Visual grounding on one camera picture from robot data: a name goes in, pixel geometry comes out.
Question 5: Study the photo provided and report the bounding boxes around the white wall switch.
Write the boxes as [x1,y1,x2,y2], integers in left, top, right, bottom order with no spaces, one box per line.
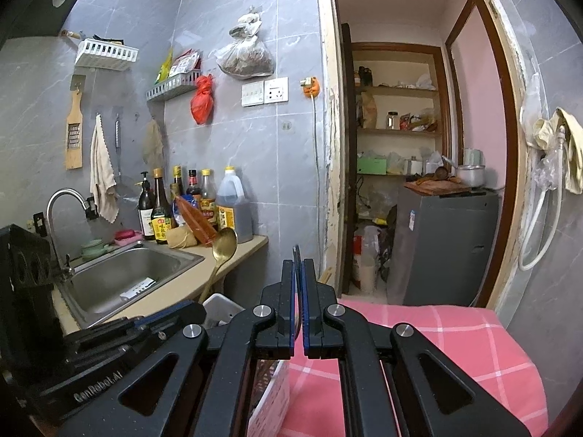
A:
[241,81,265,107]

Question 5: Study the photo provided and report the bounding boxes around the grey wall basket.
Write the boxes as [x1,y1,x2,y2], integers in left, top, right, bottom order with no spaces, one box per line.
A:
[146,70,202,102]

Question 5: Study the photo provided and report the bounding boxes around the green bowl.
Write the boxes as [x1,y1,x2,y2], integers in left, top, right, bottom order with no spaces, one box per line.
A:
[81,239,112,260]

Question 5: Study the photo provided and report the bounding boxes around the wooden cutting board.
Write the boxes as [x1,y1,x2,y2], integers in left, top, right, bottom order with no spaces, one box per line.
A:
[404,180,473,196]

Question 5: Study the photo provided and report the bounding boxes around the pink soap dish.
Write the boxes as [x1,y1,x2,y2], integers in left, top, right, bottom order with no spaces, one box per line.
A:
[114,230,144,247]

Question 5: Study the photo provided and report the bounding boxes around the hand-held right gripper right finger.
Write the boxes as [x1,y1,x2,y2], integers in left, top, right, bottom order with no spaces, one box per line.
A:
[301,259,533,437]

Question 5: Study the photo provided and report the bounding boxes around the white wall outlet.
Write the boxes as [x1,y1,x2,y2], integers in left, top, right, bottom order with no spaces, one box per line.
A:
[264,76,289,103]

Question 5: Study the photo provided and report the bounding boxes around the clear bottle yellow cap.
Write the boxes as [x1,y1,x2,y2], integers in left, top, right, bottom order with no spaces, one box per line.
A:
[200,169,218,231]

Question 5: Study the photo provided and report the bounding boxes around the green box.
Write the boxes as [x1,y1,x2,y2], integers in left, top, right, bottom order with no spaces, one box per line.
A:
[357,157,388,175]

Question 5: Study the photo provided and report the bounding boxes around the clear bag of dried goods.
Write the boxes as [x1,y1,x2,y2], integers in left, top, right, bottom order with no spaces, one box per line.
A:
[215,7,276,80]

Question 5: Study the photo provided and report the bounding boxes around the steel sink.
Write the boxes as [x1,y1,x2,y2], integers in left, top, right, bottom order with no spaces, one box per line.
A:
[55,241,206,328]

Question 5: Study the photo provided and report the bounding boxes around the soy sauce bottle yellow label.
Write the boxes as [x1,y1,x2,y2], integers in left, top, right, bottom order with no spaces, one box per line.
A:
[150,168,173,244]

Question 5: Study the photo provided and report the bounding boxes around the steel faucet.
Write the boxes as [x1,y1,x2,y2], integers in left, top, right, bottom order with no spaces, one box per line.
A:
[46,188,98,278]

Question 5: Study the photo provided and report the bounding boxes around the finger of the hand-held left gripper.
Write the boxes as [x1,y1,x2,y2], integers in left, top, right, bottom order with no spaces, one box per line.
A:
[133,300,207,331]
[63,318,185,361]

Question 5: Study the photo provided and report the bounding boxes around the cooking oil jug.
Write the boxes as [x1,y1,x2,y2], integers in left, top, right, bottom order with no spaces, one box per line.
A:
[215,166,253,244]

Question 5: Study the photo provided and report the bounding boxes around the hanging metal utensil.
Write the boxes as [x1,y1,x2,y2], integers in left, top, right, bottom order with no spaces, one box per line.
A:
[114,114,124,178]

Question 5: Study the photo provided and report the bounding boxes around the white wall basket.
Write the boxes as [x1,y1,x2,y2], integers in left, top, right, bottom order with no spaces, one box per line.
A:
[74,39,140,72]

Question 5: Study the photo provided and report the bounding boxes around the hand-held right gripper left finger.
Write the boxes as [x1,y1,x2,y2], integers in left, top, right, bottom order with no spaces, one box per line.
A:
[57,245,302,437]

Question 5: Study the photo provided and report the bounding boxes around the wooden door frame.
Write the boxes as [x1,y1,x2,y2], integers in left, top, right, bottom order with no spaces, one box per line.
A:
[444,0,522,310]

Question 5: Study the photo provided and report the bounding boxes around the dark sauce bottle yellow cap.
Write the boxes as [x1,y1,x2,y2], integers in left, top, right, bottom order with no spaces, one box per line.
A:
[171,165,185,228]

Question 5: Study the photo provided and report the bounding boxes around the gold spoon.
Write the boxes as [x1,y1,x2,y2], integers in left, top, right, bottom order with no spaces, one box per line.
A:
[198,227,238,305]

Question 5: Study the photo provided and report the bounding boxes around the dark pump bottle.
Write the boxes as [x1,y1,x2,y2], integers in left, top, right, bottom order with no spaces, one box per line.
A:
[138,172,157,240]

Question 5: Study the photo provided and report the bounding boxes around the dark sauce bottle red cap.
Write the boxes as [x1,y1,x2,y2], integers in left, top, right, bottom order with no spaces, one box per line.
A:
[186,170,203,210]

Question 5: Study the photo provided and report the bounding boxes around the white utensil container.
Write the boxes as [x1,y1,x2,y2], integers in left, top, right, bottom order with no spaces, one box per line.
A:
[201,294,247,330]

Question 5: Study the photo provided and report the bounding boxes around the beige hanging towel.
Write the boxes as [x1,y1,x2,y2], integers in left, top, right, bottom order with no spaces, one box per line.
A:
[90,114,120,224]

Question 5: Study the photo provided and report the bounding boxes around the yellowish rubber gloves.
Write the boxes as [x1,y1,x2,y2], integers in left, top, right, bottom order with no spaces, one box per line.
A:
[533,108,583,194]

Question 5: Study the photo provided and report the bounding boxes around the yellow seasoning packet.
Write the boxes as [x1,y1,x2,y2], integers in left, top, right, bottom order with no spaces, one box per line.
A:
[157,48,175,85]

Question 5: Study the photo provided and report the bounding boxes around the red white seasoning packets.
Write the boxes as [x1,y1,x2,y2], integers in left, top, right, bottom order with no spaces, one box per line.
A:
[168,50,201,78]

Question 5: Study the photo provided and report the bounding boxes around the red plastic bag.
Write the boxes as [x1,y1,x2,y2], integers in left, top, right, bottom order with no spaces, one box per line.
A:
[190,74,215,126]

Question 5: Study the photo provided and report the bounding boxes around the wooden grater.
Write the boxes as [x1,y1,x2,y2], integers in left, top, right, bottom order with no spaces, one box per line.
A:
[65,75,87,171]

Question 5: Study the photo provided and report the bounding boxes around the grey refrigerator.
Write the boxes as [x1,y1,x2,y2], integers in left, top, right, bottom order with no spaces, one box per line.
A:
[387,189,499,306]

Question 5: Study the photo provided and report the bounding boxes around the wooden shelf unit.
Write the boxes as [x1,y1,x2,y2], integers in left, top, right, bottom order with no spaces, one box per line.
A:
[351,43,451,178]

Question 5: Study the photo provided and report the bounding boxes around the metal pot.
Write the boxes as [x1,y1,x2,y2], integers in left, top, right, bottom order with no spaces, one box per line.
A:
[455,164,486,188]

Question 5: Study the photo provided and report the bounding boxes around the white hose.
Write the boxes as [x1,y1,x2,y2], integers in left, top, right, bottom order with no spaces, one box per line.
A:
[518,146,566,271]

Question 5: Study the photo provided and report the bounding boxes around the pink checkered tablecloth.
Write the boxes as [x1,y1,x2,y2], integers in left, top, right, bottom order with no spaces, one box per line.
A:
[278,300,549,437]

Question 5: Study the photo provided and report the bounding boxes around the brown paper bag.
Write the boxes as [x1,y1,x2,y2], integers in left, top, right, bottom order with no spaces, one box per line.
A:
[360,92,379,129]

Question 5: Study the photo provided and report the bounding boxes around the orange seasoning packet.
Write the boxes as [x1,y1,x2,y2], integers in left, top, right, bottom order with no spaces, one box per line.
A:
[175,196,218,247]

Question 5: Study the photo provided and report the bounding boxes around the white plastic container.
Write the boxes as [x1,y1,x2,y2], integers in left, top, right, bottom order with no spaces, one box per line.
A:
[353,225,380,290]

